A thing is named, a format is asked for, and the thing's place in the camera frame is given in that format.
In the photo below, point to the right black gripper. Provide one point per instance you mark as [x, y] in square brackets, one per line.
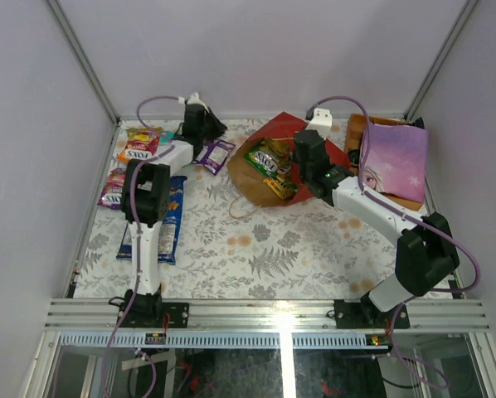
[295, 156]

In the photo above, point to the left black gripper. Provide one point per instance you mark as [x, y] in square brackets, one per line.
[208, 125]

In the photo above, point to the purple chocolate bar wrapper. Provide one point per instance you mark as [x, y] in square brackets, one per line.
[214, 155]

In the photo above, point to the teal snack packet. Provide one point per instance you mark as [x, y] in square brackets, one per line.
[166, 137]

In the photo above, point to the yellow snack bar wrapper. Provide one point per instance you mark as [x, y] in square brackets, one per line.
[284, 189]

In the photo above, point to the green Fox's candy bag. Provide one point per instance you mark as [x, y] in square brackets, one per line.
[271, 158]

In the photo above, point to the orange Fox's candy bag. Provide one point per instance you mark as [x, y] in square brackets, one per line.
[140, 143]

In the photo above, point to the red paper bag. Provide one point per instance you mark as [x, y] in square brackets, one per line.
[249, 181]

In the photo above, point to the blue Doritos chip bag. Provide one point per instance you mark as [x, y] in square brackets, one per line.
[170, 228]

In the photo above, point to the purple Fox's candy bag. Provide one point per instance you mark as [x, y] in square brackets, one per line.
[110, 196]

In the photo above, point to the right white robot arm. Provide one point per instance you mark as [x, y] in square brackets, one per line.
[425, 250]

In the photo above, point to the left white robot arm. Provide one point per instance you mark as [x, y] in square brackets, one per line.
[147, 183]

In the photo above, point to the purple Frozen bag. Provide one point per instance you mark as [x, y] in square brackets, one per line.
[393, 160]

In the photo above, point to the dark rolled tape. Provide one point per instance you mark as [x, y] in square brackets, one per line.
[354, 157]

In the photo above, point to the wooden tray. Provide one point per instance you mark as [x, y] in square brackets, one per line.
[355, 129]

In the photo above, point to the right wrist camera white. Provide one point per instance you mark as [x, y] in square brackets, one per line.
[319, 120]

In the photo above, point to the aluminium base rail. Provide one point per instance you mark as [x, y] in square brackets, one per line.
[238, 315]

